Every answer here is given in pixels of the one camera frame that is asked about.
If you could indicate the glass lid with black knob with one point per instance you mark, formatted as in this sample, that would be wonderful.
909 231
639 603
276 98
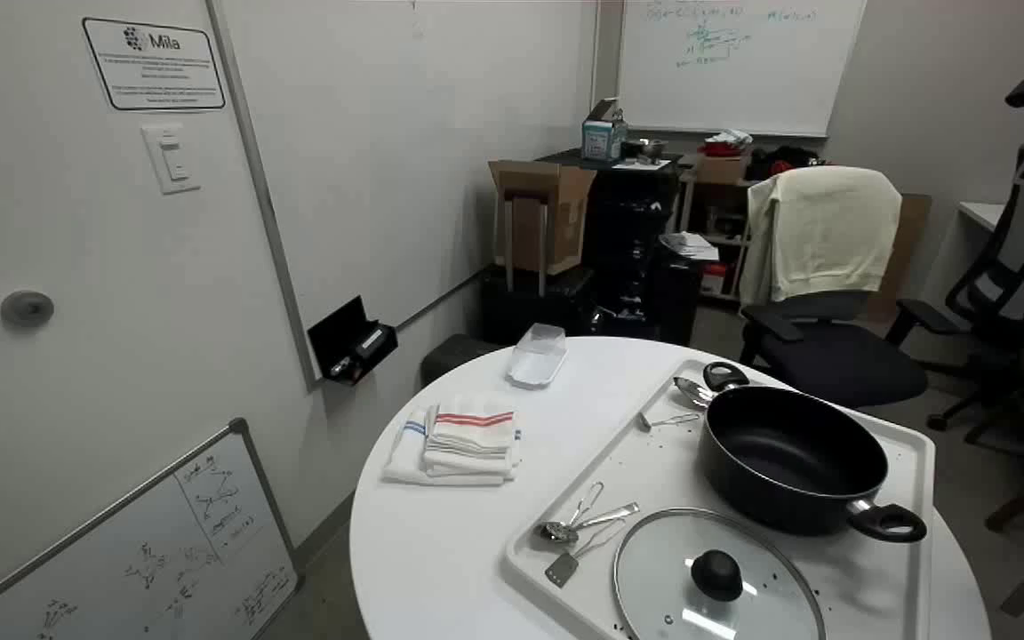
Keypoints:
686 574

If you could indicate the cardboard box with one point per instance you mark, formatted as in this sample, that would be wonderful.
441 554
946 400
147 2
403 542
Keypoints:
537 214

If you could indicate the folded white striped towel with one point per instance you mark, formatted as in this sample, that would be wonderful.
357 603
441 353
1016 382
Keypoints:
456 446

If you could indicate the black marker tray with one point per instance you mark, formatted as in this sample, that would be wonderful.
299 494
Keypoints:
350 343

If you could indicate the black cabinet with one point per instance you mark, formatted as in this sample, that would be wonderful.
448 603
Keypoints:
642 285

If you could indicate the metal spoon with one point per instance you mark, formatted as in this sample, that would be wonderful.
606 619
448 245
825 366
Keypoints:
692 393

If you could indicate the blue tissue box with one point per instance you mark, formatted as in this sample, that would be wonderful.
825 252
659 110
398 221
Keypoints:
601 129

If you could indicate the metal tongs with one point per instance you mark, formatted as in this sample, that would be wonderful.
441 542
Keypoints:
559 534

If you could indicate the black office chair with towel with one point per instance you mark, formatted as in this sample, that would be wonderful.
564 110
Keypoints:
819 245

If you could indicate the white plastic tray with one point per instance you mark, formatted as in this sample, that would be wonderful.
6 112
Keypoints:
864 587

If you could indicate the large wall whiteboard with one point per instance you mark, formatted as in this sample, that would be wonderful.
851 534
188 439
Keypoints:
367 129

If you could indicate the wall whiteboard far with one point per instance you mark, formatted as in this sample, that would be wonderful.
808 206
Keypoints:
760 66

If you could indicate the white light switch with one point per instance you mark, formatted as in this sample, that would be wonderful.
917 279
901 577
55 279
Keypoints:
168 157

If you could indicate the small whiteboard leaning on wall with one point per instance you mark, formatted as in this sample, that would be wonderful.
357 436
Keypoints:
197 554

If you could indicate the wall sign placard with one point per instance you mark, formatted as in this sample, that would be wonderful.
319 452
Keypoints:
153 66

